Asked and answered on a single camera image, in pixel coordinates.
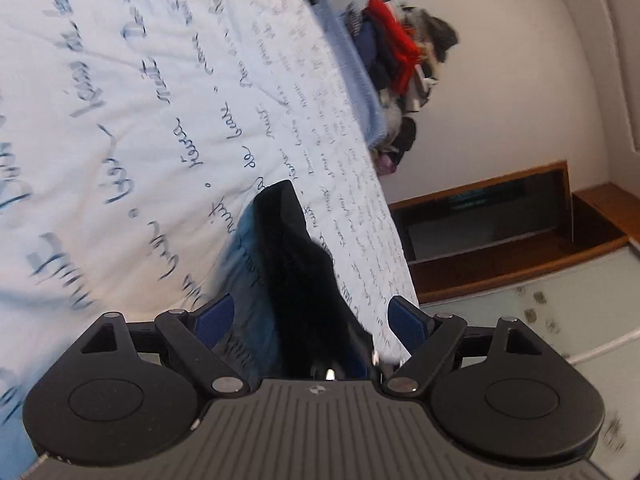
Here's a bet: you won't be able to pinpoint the pile of clothes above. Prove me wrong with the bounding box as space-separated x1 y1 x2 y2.
344 0 459 176

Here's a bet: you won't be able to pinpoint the black pants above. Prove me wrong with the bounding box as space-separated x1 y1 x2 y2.
254 180 376 380

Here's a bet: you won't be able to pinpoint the wooden door frame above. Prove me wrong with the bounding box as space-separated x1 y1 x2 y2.
390 160 629 304

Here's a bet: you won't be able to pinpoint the white script-print bed sheet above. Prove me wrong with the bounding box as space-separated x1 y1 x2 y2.
1 0 414 479

